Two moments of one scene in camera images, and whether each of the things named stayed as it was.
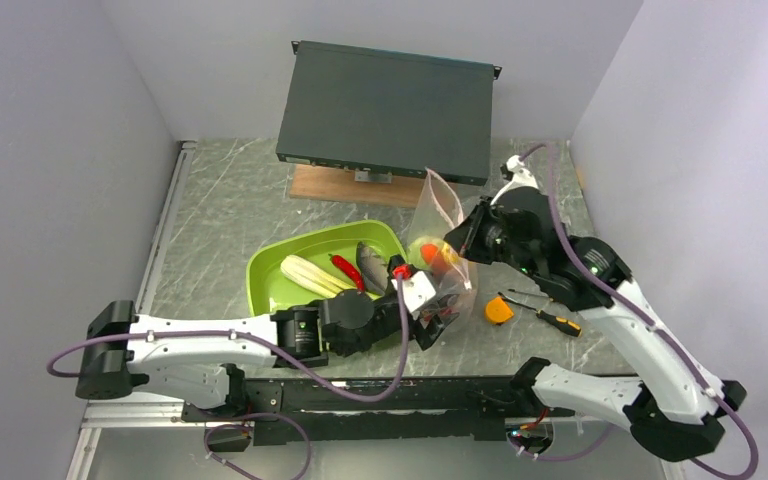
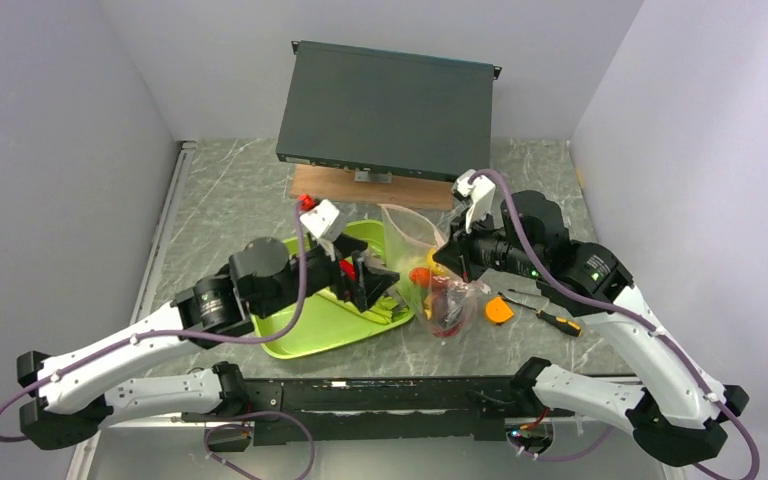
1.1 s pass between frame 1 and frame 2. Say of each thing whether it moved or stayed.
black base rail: stayed
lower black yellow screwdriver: stayed
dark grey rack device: stayed
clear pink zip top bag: moved
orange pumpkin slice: stayed
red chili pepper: stayed
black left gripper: moved
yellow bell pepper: moved
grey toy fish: stayed
